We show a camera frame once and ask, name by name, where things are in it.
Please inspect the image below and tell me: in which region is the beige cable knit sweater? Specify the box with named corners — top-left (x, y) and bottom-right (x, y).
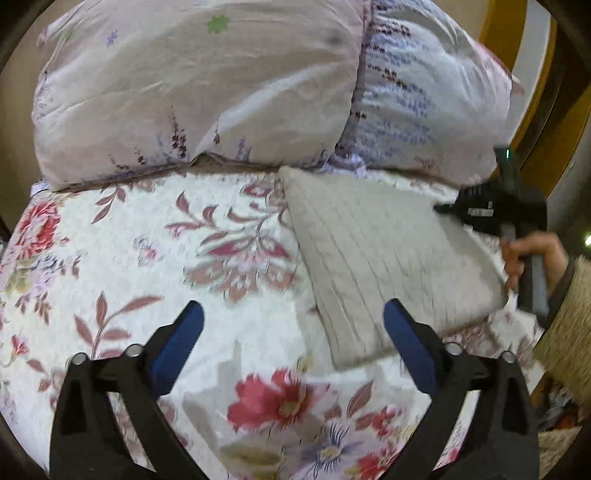
top-left (279, 167), bottom-right (507, 370)

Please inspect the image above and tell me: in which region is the beige knit sleeve forearm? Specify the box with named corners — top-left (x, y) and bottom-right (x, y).
top-left (534, 256), bottom-right (590, 408)

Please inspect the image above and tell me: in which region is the person's right hand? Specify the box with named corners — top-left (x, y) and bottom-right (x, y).
top-left (499, 230), bottom-right (570, 294)

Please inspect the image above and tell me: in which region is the lavender print pillow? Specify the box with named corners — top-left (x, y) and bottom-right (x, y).
top-left (332, 1), bottom-right (518, 186)

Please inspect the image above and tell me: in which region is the floral bed sheet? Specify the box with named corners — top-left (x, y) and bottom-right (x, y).
top-left (0, 168), bottom-right (546, 480)

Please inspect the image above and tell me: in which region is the pale pink floral pillow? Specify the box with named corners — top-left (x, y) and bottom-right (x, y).
top-left (32, 1), bottom-right (370, 190)

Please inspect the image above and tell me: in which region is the wooden door frame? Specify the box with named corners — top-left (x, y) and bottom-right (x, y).
top-left (480, 1), bottom-right (590, 197)

